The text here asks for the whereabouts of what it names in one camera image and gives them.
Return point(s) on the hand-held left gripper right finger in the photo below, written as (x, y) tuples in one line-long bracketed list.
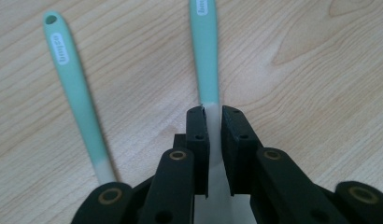
[(261, 174)]

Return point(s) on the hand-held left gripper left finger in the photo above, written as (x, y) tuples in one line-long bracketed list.
[(180, 174)]

